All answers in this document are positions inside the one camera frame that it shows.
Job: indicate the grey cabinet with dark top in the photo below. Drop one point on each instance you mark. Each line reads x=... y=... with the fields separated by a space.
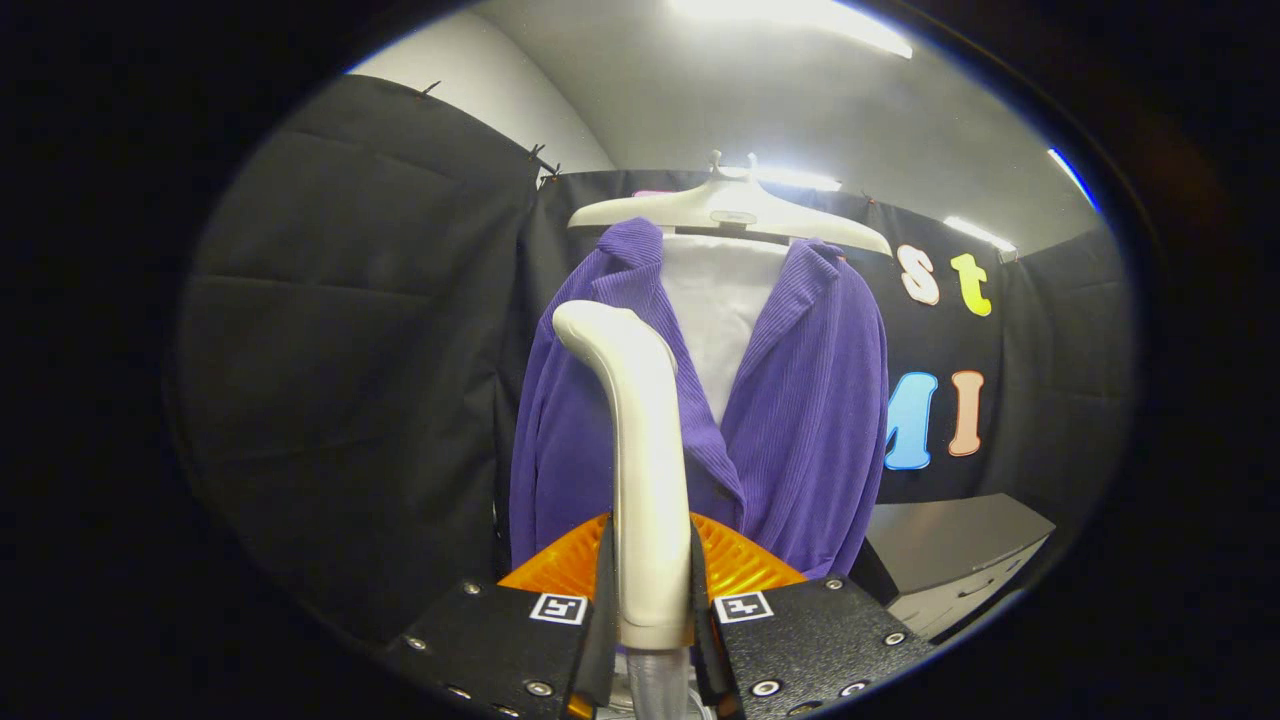
x=940 y=540

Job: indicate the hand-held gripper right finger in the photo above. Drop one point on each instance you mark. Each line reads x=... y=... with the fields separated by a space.
x=810 y=640

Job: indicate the white clothes hanger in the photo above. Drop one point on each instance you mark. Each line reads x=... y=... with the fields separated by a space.
x=735 y=212

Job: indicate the white garment steamer head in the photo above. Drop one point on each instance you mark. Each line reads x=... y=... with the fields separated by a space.
x=648 y=470

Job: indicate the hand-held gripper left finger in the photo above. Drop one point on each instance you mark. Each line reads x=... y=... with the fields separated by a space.
x=495 y=640

